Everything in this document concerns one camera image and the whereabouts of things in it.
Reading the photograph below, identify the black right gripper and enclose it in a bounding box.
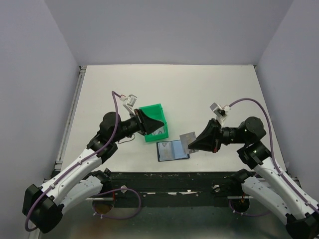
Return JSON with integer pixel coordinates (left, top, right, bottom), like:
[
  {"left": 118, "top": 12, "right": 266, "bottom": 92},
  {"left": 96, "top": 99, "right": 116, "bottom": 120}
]
[{"left": 188, "top": 118, "right": 248, "bottom": 152}]

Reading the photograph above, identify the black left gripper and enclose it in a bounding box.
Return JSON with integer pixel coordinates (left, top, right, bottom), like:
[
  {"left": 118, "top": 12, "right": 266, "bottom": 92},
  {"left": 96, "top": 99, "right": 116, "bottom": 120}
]
[{"left": 113, "top": 109, "right": 165, "bottom": 143}]

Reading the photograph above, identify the green plastic bin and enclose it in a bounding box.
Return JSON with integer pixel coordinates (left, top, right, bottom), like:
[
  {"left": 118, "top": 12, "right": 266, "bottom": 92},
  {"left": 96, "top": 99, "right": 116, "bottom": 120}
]
[{"left": 138, "top": 103, "right": 169, "bottom": 143}]

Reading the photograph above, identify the blue leather card holder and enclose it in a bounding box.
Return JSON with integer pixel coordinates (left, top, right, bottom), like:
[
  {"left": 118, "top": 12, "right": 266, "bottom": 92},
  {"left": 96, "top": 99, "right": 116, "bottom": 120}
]
[{"left": 157, "top": 140, "right": 190, "bottom": 162}]

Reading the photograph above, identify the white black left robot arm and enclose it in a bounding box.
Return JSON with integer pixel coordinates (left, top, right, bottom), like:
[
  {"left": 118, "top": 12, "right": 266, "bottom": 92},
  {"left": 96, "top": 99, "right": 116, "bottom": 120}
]
[{"left": 22, "top": 109, "right": 164, "bottom": 234}]

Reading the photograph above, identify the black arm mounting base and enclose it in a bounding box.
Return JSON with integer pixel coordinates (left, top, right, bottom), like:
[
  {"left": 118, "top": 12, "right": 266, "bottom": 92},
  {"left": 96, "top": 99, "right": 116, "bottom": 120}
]
[{"left": 89, "top": 169, "right": 255, "bottom": 208}]

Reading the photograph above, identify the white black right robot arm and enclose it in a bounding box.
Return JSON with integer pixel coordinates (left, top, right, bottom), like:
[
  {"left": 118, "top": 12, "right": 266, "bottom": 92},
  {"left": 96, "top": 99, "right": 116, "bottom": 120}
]
[{"left": 188, "top": 117, "right": 319, "bottom": 239}]

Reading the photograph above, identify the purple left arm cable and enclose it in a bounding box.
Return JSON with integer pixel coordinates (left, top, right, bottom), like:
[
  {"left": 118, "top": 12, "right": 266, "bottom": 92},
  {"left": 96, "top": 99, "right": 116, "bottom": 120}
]
[{"left": 24, "top": 91, "right": 128, "bottom": 232}]

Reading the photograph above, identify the aluminium table edge rail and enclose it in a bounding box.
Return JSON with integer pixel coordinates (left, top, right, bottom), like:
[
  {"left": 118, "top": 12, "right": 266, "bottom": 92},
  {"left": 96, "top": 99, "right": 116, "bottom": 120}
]
[{"left": 53, "top": 66, "right": 87, "bottom": 172}]

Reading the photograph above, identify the aluminium front frame rail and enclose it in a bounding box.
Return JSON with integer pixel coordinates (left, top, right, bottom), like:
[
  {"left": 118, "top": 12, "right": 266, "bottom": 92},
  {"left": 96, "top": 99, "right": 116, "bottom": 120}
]
[{"left": 27, "top": 174, "right": 58, "bottom": 239}]

